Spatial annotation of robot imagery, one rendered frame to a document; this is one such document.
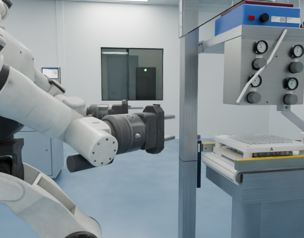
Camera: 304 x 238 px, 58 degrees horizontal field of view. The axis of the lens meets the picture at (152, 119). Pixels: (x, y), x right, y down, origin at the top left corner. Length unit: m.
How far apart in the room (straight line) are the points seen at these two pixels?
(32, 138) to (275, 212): 2.83
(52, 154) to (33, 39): 3.36
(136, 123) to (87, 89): 5.43
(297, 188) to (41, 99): 0.86
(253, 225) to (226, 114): 5.50
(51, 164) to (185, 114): 2.53
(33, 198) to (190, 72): 0.71
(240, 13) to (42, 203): 0.83
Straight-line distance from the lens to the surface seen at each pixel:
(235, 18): 0.96
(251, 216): 1.12
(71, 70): 6.06
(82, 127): 0.55
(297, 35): 0.96
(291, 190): 1.05
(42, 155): 3.44
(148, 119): 0.64
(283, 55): 0.93
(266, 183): 0.98
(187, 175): 1.17
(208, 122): 6.39
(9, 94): 0.44
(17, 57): 0.83
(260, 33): 0.89
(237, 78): 0.85
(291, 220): 1.15
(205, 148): 1.15
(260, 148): 0.97
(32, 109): 0.46
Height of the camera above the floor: 1.08
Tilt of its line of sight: 6 degrees down
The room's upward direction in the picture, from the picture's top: straight up
